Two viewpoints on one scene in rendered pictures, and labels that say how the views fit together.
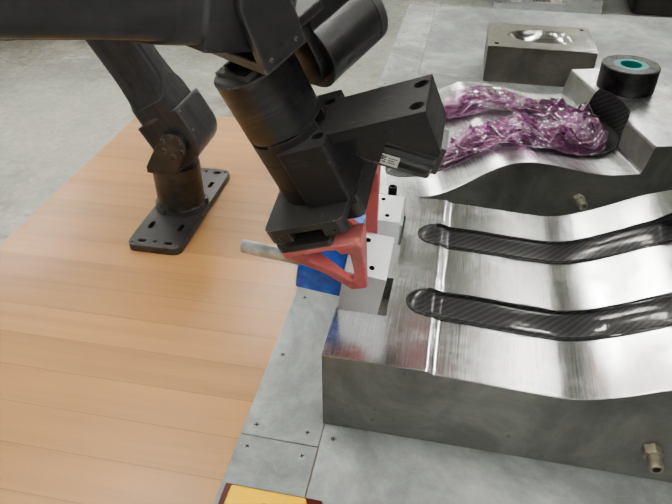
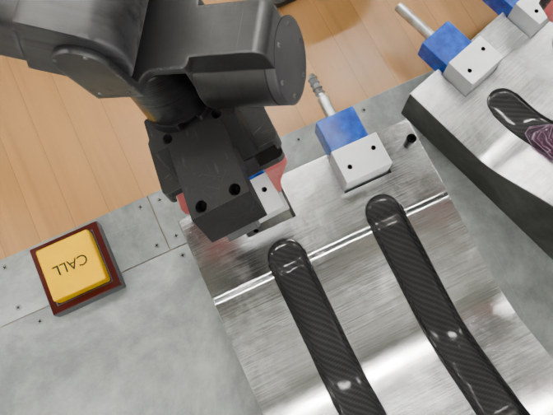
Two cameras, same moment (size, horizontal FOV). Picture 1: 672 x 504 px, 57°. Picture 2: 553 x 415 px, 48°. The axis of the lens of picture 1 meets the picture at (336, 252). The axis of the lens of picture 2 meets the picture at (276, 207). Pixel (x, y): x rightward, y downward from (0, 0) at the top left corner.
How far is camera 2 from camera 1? 0.45 m
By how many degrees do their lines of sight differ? 45
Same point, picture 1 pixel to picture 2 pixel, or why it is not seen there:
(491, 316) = (314, 311)
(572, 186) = not seen: outside the picture
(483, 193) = (527, 204)
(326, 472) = (155, 268)
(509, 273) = (378, 299)
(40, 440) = (62, 86)
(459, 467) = (217, 348)
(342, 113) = (197, 140)
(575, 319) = (357, 378)
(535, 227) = (471, 288)
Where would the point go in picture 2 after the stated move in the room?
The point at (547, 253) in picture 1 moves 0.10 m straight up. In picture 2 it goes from (441, 316) to (471, 305)
